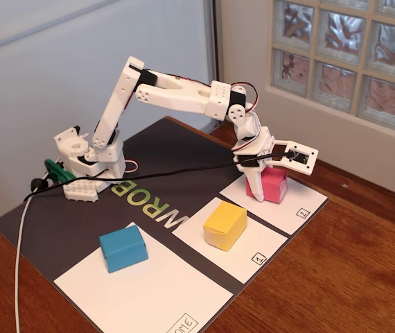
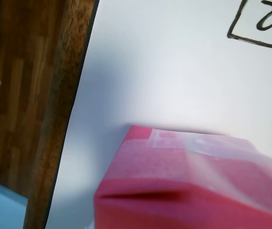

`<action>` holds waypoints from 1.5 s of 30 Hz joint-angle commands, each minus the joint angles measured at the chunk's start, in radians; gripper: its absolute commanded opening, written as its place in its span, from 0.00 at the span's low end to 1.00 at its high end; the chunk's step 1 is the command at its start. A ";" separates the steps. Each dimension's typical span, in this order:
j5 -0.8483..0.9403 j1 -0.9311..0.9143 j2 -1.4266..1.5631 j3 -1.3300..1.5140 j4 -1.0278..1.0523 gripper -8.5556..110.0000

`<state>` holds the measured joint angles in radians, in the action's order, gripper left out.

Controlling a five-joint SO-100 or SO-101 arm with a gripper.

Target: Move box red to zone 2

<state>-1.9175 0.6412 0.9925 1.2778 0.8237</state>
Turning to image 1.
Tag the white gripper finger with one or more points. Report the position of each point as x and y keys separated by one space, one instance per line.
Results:
x=255 y=184

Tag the white paper sheet marked 1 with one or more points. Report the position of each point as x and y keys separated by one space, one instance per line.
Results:
x=263 y=243

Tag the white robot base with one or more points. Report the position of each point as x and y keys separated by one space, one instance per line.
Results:
x=79 y=189

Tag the red paper box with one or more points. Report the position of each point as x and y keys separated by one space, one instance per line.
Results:
x=275 y=185

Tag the yellow paper box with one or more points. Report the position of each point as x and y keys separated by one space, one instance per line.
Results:
x=223 y=223

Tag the blue paper box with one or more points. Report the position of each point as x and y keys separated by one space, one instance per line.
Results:
x=123 y=248

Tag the white paper sheet marked HOME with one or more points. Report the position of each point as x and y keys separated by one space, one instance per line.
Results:
x=156 y=291

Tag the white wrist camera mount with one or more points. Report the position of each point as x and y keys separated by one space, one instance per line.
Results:
x=305 y=157

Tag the grey metal door frame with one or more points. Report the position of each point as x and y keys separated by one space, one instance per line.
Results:
x=215 y=41

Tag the glass block window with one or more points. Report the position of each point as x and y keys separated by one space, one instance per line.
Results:
x=343 y=59

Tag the white paper sheet marked 2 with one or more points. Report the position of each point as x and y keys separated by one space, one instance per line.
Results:
x=305 y=197

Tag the dark mat with WROB print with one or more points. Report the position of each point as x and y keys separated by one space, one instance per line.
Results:
x=62 y=222

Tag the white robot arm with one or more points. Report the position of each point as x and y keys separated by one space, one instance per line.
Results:
x=169 y=95

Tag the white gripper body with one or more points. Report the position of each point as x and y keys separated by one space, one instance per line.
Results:
x=255 y=172

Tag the green clamp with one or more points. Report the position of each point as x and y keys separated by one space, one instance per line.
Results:
x=59 y=172

